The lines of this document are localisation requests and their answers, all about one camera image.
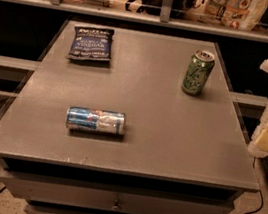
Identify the silver blue redbull can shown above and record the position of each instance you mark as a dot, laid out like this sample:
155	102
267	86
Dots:
100	121

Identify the green soda can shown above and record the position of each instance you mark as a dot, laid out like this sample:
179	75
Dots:
199	69

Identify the colourful printed bag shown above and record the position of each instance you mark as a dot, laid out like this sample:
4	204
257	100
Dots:
236	14

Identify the grey cabinet drawer unit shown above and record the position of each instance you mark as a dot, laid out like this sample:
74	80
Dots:
54	195

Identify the blue chip bag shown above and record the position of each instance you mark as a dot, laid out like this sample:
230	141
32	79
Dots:
91	44

